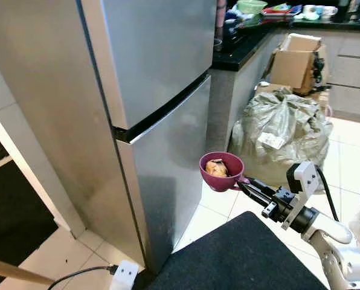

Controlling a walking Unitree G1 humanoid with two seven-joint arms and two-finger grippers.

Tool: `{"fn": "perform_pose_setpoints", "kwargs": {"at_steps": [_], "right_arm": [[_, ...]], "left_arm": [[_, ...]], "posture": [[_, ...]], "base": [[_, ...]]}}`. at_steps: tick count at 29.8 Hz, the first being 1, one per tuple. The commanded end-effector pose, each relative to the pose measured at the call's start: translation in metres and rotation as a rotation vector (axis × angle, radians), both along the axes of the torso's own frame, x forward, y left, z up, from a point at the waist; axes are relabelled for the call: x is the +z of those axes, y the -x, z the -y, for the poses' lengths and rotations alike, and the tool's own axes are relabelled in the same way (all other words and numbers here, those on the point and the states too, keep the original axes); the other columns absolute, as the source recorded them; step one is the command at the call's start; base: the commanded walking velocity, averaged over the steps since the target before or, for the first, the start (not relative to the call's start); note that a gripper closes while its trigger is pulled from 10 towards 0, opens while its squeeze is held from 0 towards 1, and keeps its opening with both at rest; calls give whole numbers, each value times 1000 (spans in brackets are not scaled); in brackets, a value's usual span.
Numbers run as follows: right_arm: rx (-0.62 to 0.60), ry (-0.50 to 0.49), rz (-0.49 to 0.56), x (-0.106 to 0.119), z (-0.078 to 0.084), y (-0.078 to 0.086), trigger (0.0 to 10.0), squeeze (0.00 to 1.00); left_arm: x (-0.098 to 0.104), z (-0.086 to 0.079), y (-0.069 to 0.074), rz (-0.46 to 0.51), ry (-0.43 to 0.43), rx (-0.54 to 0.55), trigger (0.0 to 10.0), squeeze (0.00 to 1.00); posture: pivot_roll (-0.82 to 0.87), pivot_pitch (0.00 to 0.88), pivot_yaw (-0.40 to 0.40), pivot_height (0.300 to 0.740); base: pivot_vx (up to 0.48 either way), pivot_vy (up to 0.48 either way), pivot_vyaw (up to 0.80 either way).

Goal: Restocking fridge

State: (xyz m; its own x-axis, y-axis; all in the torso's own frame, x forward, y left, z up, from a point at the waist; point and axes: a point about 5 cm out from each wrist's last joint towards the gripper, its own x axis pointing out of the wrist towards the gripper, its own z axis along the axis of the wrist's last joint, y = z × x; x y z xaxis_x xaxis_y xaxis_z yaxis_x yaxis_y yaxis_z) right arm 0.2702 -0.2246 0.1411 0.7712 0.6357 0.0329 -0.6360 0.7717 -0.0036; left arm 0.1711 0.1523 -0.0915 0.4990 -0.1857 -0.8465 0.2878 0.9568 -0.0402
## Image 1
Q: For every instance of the silver fridge main door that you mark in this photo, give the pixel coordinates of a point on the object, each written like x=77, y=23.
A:
x=168, y=157

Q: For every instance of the grey green woven sack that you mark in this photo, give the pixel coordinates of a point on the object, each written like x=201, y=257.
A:
x=289, y=121

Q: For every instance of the silver fridge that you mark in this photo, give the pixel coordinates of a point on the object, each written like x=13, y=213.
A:
x=47, y=90

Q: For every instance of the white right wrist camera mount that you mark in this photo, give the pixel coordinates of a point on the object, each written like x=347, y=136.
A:
x=305, y=178

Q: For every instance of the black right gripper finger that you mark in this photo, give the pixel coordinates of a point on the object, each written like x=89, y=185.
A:
x=264, y=188
x=255, y=197

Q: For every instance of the black floor mat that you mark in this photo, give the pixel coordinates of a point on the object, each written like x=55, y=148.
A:
x=11, y=223

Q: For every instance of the silver fridge freezer door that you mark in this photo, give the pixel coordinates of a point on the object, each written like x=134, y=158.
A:
x=162, y=54

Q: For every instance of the red plastic tray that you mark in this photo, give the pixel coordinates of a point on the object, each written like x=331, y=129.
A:
x=282, y=11

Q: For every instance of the maroon mug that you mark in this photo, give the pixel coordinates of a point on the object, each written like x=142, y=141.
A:
x=228, y=183

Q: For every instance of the pink tall tumbler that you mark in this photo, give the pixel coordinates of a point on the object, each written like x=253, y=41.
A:
x=220, y=12

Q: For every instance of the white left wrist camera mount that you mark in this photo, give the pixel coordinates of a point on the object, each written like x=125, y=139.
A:
x=124, y=278

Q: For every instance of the black kitchen countertop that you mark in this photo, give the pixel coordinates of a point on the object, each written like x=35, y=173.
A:
x=240, y=55

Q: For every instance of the grey kitchen cabinet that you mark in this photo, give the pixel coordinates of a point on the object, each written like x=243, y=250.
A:
x=355, y=84

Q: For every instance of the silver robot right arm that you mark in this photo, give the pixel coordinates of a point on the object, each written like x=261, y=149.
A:
x=334, y=232

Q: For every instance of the yellow brown potato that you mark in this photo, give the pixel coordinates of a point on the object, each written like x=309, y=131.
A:
x=217, y=168

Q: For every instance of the green plastic bowl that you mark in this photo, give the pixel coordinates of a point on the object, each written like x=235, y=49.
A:
x=252, y=7

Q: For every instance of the brown wooden stick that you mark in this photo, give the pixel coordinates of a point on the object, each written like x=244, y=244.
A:
x=17, y=270

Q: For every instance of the white paper label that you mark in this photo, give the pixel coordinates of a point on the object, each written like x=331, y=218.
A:
x=271, y=141

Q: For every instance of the white ceramic mug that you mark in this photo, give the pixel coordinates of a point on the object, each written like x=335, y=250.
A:
x=327, y=11

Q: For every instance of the brown cardboard box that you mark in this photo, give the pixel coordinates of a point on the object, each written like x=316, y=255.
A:
x=292, y=67

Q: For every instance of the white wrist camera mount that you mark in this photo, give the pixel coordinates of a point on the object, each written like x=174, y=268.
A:
x=124, y=278
x=305, y=178

